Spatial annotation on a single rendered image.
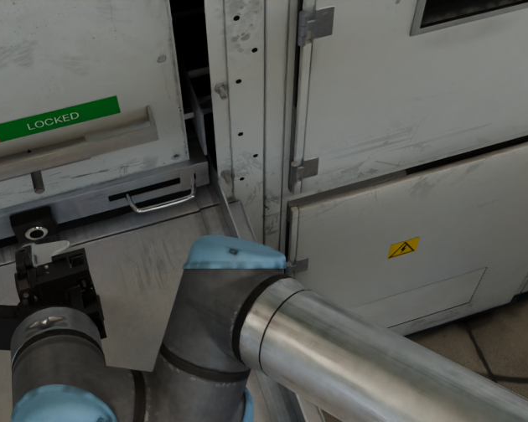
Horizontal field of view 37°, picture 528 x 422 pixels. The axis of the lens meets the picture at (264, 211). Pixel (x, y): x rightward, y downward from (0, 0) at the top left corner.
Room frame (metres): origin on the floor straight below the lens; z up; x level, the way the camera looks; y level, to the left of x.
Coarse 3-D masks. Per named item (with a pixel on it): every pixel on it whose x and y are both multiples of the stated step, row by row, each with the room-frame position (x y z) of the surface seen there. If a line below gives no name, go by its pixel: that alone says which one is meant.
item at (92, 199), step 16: (192, 144) 0.74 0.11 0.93; (192, 160) 0.71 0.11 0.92; (128, 176) 0.68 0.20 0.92; (144, 176) 0.68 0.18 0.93; (160, 176) 0.68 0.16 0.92; (176, 176) 0.69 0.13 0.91; (208, 176) 0.71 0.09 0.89; (80, 192) 0.65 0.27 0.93; (96, 192) 0.65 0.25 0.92; (112, 192) 0.66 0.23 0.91; (128, 192) 0.67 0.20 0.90; (144, 192) 0.68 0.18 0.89; (160, 192) 0.68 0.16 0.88; (176, 192) 0.69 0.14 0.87; (0, 208) 0.62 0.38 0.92; (16, 208) 0.62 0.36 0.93; (32, 208) 0.62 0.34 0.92; (64, 208) 0.64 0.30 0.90; (80, 208) 0.64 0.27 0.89; (96, 208) 0.65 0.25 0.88; (112, 208) 0.66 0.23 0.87; (0, 224) 0.61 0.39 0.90
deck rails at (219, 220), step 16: (208, 208) 0.67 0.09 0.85; (224, 208) 0.65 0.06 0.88; (208, 224) 0.64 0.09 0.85; (224, 224) 0.64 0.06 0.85; (272, 384) 0.39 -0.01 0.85; (272, 400) 0.36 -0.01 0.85; (288, 400) 0.36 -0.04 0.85; (272, 416) 0.34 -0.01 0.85; (288, 416) 0.34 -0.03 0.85; (304, 416) 0.32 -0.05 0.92
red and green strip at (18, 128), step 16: (112, 96) 0.68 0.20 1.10; (48, 112) 0.66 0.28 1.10; (64, 112) 0.66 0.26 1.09; (80, 112) 0.67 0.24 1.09; (96, 112) 0.67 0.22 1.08; (112, 112) 0.68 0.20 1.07; (0, 128) 0.63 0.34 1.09; (16, 128) 0.64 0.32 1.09; (32, 128) 0.65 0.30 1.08; (48, 128) 0.65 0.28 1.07
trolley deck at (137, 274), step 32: (160, 224) 0.64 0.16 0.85; (192, 224) 0.64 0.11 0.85; (96, 256) 0.59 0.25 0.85; (128, 256) 0.59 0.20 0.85; (160, 256) 0.59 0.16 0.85; (0, 288) 0.53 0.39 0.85; (96, 288) 0.53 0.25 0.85; (128, 288) 0.53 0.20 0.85; (160, 288) 0.53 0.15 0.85; (128, 320) 0.48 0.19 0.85; (160, 320) 0.48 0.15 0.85; (0, 352) 0.43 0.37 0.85; (128, 352) 0.43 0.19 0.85; (0, 384) 0.38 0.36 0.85; (256, 384) 0.39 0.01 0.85; (0, 416) 0.34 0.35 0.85; (256, 416) 0.34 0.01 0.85; (320, 416) 0.34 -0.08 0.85
